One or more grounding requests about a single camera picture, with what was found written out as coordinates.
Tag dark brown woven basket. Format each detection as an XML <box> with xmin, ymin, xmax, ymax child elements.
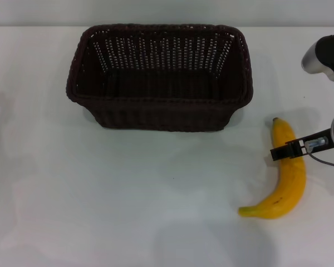
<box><xmin>63</xmin><ymin>23</ymin><xmax>254</xmax><ymax>133</ymax></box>

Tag yellow banana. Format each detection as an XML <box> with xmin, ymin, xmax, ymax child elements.
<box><xmin>238</xmin><ymin>117</ymin><xmax>307</xmax><ymax>220</ymax></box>

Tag thin grey cable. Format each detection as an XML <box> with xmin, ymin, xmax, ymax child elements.
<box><xmin>305</xmin><ymin>144</ymin><xmax>334</xmax><ymax>170</ymax></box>

